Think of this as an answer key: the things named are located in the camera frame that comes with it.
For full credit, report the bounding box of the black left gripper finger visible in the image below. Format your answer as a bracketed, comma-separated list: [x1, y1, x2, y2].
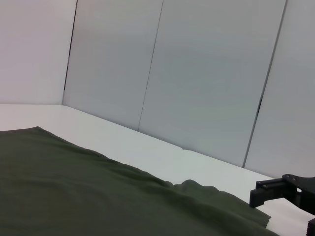
[307, 217, 315, 236]
[249, 173, 315, 214]

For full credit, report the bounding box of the dark green t-shirt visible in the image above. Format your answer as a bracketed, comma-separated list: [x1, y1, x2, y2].
[0, 126, 280, 236]

